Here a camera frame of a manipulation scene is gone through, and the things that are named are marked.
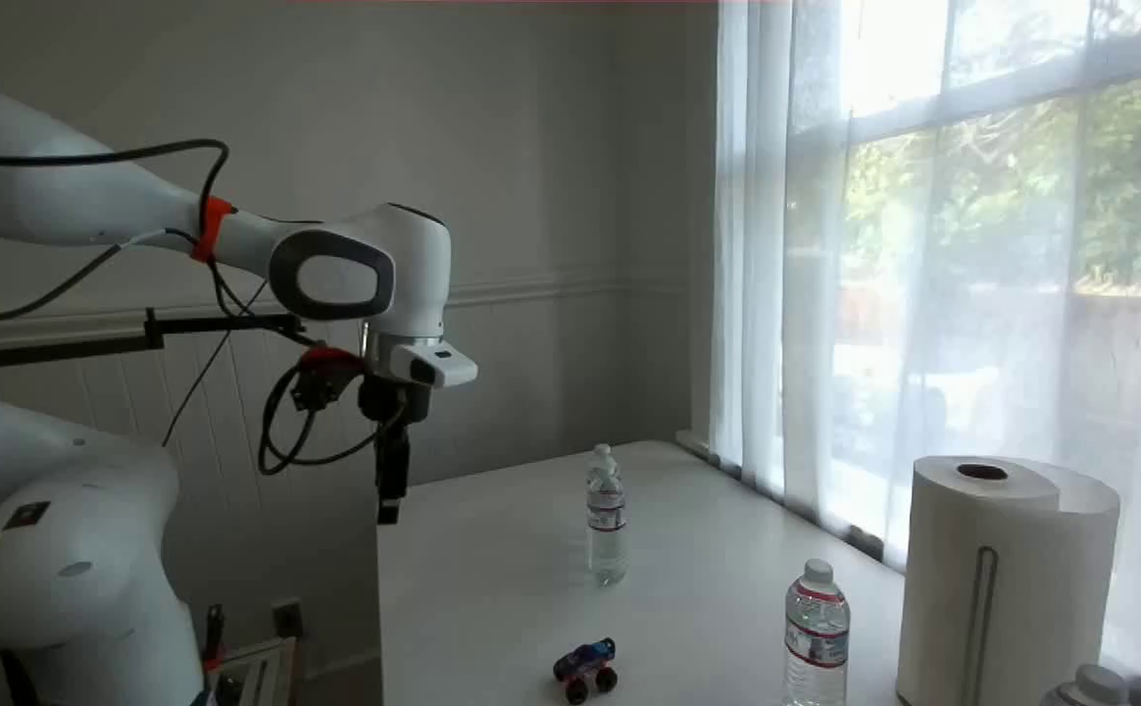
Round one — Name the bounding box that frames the white paper towel roll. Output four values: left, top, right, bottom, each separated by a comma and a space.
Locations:
894, 449, 1124, 706

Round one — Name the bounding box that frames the white leaning panel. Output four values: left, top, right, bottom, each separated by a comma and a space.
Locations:
216, 636, 301, 706

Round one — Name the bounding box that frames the white sheer curtain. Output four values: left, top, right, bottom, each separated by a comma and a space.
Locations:
702, 0, 1141, 677

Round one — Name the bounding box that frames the black red handled tool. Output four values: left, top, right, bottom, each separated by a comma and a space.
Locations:
195, 598, 226, 689

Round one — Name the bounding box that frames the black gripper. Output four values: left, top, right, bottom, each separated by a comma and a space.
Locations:
352, 371, 435, 531

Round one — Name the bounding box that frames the orange cable strap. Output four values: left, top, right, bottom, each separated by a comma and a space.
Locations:
191, 192, 241, 266

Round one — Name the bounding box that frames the white framed window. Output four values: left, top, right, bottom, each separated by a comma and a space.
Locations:
788, 0, 1141, 632

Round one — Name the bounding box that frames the red wrapped cable connector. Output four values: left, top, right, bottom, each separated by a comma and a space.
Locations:
294, 340, 363, 383

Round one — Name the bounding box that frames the purple toy monster truck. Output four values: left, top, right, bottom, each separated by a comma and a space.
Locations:
548, 636, 624, 706

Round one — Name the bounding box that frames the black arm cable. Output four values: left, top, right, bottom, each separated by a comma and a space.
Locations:
0, 133, 386, 478

